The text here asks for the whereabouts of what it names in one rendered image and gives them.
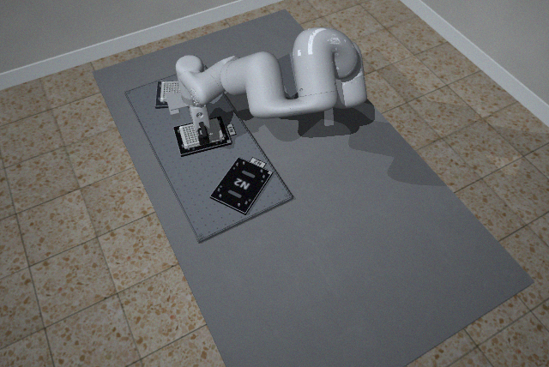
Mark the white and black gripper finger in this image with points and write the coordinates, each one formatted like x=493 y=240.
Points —
x=203 y=138

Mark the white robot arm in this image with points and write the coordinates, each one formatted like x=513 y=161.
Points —
x=321 y=55

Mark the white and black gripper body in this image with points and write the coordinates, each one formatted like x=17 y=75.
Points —
x=199 y=114

